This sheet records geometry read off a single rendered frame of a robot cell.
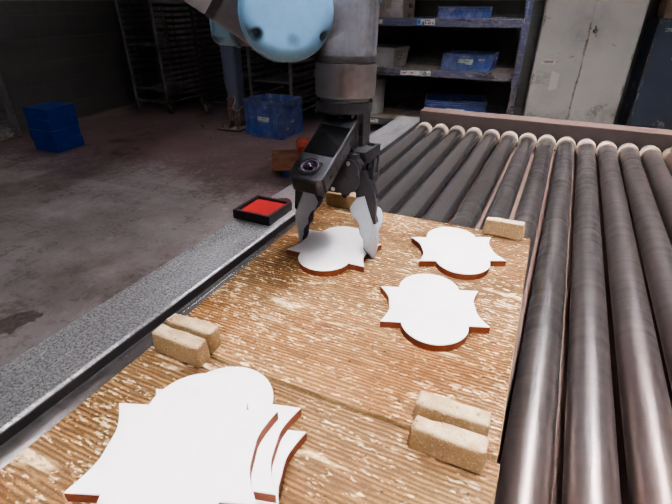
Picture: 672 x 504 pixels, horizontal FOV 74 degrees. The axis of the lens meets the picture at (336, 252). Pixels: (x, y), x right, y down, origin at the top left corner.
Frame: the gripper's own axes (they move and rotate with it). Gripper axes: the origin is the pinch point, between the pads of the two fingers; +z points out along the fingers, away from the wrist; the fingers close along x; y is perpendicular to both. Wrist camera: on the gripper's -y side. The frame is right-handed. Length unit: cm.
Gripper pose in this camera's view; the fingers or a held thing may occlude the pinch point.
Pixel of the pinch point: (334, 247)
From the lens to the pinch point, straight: 63.7
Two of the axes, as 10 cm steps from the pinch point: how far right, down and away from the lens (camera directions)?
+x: -9.1, -2.0, 3.6
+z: -0.2, 8.9, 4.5
